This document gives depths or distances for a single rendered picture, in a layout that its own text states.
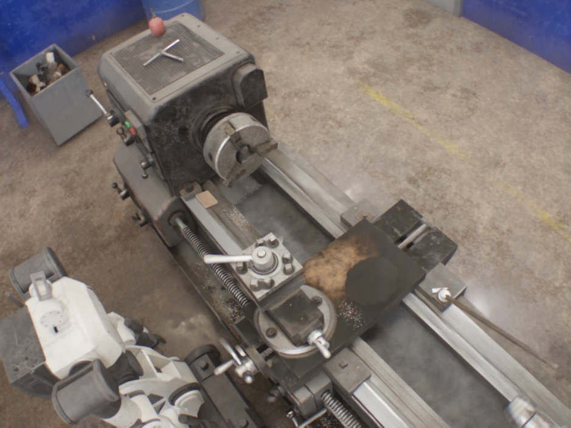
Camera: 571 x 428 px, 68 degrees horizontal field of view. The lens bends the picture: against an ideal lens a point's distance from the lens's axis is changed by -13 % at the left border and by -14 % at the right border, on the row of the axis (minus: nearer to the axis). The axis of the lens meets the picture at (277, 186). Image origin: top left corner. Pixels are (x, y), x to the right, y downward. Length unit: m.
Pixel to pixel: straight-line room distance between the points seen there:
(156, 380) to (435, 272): 1.03
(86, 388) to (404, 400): 0.96
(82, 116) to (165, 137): 2.21
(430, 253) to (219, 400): 1.19
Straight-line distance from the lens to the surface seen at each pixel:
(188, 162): 1.98
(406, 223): 1.85
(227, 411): 2.31
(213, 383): 2.36
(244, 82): 1.86
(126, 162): 2.41
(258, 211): 2.10
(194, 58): 1.93
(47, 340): 1.31
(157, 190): 2.18
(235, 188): 2.21
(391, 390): 1.61
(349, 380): 1.57
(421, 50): 4.22
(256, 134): 1.81
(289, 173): 2.06
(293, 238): 2.00
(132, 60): 2.06
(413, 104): 3.64
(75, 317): 1.30
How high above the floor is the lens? 2.38
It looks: 50 degrees down
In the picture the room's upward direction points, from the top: 12 degrees counter-clockwise
